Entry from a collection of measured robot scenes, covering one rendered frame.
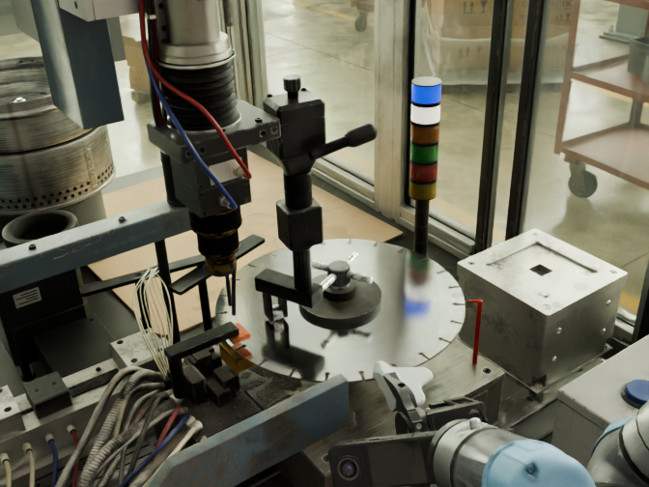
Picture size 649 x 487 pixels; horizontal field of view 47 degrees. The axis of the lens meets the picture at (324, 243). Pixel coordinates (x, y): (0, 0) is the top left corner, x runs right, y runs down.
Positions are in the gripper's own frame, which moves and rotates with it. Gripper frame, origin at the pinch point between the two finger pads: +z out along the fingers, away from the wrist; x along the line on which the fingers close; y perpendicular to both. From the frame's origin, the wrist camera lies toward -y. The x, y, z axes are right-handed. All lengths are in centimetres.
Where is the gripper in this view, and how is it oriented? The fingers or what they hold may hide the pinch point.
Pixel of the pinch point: (380, 428)
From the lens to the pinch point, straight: 90.1
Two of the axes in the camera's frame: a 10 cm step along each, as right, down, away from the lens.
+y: 9.6, -1.5, 2.4
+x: -1.6, -9.9, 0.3
